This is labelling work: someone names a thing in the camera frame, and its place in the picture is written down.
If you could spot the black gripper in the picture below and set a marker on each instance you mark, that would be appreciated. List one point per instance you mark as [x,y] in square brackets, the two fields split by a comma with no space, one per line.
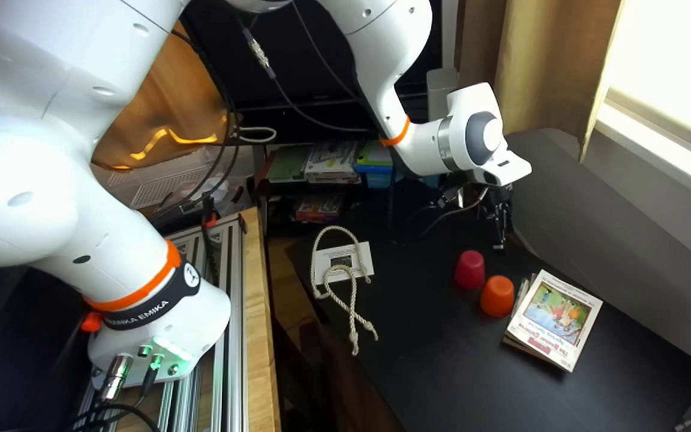
[500,200]

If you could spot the pink plastic cup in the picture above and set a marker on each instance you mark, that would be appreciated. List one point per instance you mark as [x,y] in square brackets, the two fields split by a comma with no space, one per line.
[469,269]

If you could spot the orange plastic cup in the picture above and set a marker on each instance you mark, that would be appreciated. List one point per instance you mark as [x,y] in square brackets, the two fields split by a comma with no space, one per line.
[498,298]

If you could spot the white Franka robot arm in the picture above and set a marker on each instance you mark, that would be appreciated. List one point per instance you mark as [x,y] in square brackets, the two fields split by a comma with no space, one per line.
[40,159]

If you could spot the small white speaker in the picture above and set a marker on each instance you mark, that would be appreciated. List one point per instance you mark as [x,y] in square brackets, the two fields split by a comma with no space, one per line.
[439,88]

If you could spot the tan curtain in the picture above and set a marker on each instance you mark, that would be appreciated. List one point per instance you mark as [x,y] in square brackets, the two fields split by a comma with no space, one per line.
[538,63]

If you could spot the green white game box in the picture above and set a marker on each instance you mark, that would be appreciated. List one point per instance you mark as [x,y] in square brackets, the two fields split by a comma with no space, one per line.
[312,164]

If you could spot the bright window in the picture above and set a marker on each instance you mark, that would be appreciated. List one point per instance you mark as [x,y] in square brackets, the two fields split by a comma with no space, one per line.
[671,63]

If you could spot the black television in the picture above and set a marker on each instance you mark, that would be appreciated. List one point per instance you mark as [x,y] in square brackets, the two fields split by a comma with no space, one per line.
[322,74]

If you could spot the light wooden board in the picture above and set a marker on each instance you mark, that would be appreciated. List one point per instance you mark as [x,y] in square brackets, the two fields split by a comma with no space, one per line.
[259,321]

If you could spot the brown wooden furniture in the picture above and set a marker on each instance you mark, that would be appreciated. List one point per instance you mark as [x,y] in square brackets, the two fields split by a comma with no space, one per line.
[169,120]

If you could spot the aluminium frame rails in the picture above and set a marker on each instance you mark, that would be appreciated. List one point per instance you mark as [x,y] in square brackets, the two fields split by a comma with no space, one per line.
[228,321]

